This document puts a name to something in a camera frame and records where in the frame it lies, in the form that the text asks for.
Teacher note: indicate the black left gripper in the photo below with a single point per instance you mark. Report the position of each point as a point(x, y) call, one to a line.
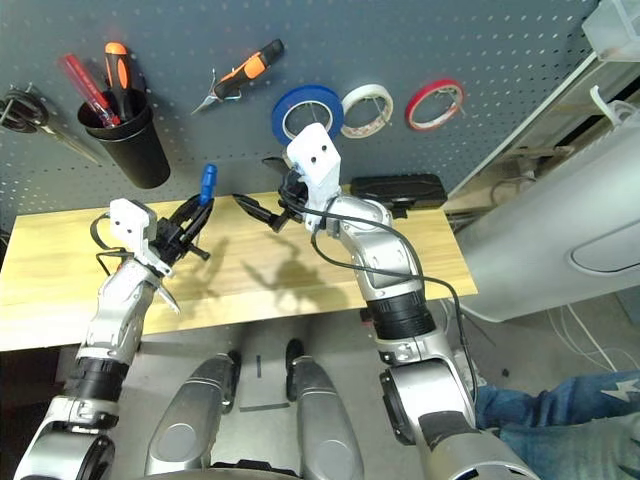
point(167, 245)

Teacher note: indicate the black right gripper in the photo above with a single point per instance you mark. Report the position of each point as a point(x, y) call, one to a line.
point(295, 197)

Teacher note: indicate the small blue screwdriver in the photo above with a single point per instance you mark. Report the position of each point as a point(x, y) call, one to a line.
point(207, 182)

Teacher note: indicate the blue tape roll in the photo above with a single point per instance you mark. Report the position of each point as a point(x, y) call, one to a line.
point(280, 112)

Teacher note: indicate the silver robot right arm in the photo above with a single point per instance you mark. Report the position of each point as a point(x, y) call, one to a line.
point(395, 280)

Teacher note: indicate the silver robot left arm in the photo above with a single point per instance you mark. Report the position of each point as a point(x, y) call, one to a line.
point(115, 320)

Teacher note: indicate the dark grey metal pegboard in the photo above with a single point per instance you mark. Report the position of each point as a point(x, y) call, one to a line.
point(350, 30)

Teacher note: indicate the black cup holder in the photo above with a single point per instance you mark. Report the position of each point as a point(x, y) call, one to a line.
point(135, 155)

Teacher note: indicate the metal tape hook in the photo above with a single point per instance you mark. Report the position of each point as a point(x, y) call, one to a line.
point(314, 112)

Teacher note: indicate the black plastic case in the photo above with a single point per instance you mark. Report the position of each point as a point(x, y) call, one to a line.
point(400, 187)

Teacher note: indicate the white tape roll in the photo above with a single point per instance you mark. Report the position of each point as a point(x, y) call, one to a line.
point(367, 87)

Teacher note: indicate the short black tape strip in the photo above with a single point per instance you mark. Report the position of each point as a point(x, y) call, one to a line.
point(258, 365)

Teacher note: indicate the red tape roll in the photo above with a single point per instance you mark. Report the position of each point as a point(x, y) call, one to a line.
point(410, 112)

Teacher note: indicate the orange black screwdriver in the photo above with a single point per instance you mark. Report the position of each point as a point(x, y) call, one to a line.
point(116, 65)

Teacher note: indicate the long black tape strip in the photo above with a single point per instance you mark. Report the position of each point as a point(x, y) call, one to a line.
point(265, 405)

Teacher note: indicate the silver robot left leg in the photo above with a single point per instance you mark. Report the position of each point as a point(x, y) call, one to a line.
point(190, 425)

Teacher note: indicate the silver robot leg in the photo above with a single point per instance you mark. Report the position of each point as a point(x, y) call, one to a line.
point(190, 425)
point(325, 425)

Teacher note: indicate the silver robot right leg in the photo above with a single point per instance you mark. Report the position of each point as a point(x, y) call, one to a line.
point(325, 425)

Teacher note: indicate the grey robot torso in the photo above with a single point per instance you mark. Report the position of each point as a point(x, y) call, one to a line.
point(255, 475)

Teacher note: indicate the large grey machine housing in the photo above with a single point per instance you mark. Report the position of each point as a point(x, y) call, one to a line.
point(550, 225)

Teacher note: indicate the blue jeans leg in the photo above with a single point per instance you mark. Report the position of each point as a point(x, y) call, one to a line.
point(550, 410)

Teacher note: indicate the translucent plastic bin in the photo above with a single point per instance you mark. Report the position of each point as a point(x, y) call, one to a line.
point(612, 25)

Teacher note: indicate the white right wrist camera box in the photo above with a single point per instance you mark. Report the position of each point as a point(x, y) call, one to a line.
point(315, 165)

